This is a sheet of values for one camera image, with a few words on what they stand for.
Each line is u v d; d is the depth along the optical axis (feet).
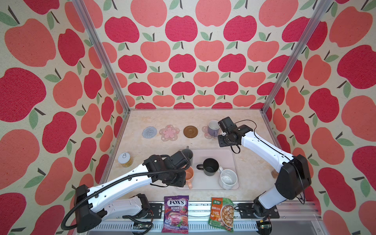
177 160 1.77
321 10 2.31
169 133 3.55
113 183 1.40
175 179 1.94
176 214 2.31
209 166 2.88
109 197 1.35
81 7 2.28
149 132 3.52
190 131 3.53
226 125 2.22
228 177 2.76
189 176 2.57
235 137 1.98
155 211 2.44
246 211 2.41
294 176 1.51
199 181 2.73
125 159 2.87
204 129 3.55
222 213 2.36
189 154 2.78
